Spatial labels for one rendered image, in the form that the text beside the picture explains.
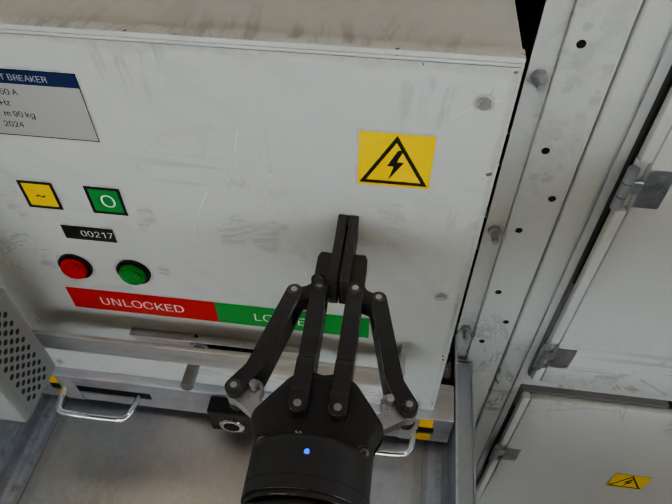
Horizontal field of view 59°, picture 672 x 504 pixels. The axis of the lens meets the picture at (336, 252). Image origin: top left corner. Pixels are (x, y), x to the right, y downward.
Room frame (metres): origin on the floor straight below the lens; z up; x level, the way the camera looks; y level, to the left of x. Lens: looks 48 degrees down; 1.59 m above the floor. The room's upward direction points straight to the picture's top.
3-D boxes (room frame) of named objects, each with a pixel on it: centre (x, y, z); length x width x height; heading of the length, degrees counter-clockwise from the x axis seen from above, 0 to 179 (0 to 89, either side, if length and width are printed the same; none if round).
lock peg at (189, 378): (0.34, 0.16, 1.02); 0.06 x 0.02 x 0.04; 173
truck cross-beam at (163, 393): (0.38, 0.12, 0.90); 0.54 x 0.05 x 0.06; 83
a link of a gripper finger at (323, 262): (0.29, 0.02, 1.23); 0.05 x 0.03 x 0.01; 173
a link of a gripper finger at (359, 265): (0.28, -0.02, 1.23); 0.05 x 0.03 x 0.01; 172
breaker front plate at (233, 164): (0.36, 0.13, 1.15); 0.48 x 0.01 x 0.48; 83
